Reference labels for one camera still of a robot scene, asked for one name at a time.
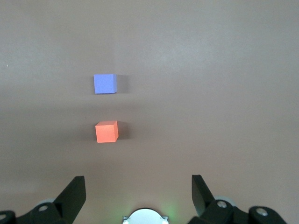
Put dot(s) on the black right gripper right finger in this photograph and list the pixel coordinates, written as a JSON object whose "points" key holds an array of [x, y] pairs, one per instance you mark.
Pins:
{"points": [[203, 198]]}

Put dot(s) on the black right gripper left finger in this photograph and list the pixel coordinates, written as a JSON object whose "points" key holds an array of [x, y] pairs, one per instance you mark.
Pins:
{"points": [[67, 200]]}

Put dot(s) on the orange block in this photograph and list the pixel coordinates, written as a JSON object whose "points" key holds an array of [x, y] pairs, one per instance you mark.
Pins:
{"points": [[106, 133]]}

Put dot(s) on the purple block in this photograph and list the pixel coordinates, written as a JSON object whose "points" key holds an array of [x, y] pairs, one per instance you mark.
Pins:
{"points": [[104, 84]]}

